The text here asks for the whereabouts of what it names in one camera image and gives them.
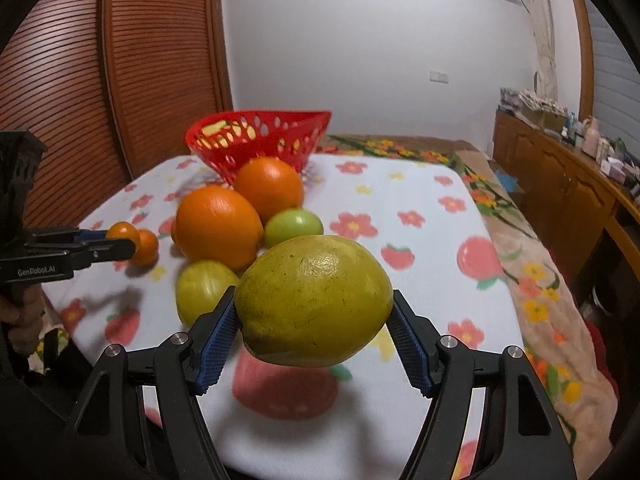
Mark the large yellow-green guava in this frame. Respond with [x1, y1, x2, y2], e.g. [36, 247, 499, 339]
[234, 235, 394, 367]

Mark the beige curtain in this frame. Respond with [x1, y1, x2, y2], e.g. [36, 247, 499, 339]
[525, 0, 558, 100]

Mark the patterned box on sideboard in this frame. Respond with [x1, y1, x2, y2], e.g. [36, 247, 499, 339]
[518, 89, 568, 132]

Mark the left hand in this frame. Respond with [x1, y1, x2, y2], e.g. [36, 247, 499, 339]
[1, 284, 47, 356]

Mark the red plastic fruit basket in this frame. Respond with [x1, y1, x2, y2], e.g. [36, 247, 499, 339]
[184, 110, 332, 184]

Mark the brown louvered wardrobe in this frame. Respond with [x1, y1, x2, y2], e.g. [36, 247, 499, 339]
[1, 0, 232, 226]

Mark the floral bed blanket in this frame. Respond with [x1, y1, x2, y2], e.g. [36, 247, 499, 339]
[317, 136, 618, 479]

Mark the wooden sideboard cabinet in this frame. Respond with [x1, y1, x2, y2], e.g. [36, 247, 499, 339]
[492, 110, 639, 300]

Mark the green fruit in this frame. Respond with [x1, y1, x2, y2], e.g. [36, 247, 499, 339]
[175, 260, 239, 327]
[264, 208, 324, 248]

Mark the wall socket plate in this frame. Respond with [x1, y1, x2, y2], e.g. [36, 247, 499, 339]
[430, 70, 449, 84]

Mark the small tangerine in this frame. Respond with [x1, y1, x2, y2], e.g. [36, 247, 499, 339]
[106, 221, 141, 248]
[129, 229, 160, 268]

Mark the large orange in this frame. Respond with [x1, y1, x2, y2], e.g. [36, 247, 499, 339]
[174, 185, 264, 272]
[233, 157, 304, 223]

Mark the window roller blind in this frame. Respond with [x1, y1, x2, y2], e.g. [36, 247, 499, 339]
[585, 0, 640, 156]

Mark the white floral table cloth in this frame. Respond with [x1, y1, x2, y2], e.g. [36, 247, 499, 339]
[44, 155, 522, 479]

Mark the pink bottle on sideboard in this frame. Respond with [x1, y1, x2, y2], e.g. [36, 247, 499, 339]
[582, 117, 601, 159]

